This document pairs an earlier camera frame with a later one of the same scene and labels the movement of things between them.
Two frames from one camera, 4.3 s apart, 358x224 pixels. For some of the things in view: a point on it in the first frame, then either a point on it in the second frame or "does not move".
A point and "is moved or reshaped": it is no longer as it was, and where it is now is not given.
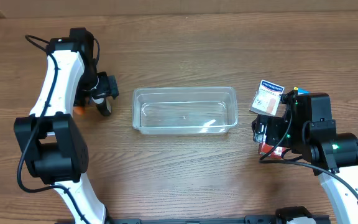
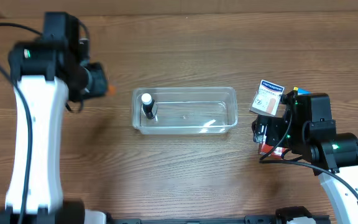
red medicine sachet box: (276, 154) does not move
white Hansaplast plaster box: (267, 99) does not move
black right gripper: (260, 130) does not move
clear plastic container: (184, 111) does not move
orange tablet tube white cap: (79, 110) is moved or reshaped
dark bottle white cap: (103, 105) to (148, 103)
